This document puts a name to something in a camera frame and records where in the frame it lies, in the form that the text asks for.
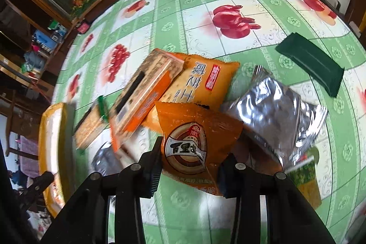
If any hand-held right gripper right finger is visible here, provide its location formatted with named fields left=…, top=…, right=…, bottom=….
left=218, top=153, right=336, bottom=244

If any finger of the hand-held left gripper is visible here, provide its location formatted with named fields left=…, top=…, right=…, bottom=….
left=19, top=171, right=55, bottom=206

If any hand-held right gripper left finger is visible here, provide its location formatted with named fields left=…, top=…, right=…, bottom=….
left=40, top=135, right=164, bottom=244

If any yellow cardboard tray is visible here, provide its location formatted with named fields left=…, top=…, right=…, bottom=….
left=38, top=102, right=76, bottom=219

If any orange round-logo snack packet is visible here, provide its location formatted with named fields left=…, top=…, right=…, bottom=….
left=154, top=101, right=243, bottom=196

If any clear cracker packet orange edge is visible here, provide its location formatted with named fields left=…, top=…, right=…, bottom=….
left=109, top=49, right=185, bottom=151

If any clear cracker packet green end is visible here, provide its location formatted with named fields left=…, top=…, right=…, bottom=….
left=74, top=96, right=110, bottom=150

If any green-yellow snack packet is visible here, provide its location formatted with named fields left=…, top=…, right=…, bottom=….
left=286, top=147, right=322, bottom=210

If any silver foil snack packet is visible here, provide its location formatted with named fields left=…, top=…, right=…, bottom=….
left=220, top=65, right=328, bottom=170

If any orange-yellow cracker packet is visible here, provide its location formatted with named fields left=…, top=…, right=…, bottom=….
left=141, top=52, right=240, bottom=130

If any dark green snack packet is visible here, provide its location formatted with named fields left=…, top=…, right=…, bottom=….
left=275, top=32, right=345, bottom=98

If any small silver snack packet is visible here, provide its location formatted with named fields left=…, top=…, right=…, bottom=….
left=91, top=141, right=126, bottom=176

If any blue thermos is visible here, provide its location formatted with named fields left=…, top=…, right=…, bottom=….
left=32, top=29, right=58, bottom=51

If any green fruit-print tablecloth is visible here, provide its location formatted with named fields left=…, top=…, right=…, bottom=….
left=51, top=0, right=366, bottom=244

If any small red jar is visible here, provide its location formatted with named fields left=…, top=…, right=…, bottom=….
left=77, top=21, right=90, bottom=35

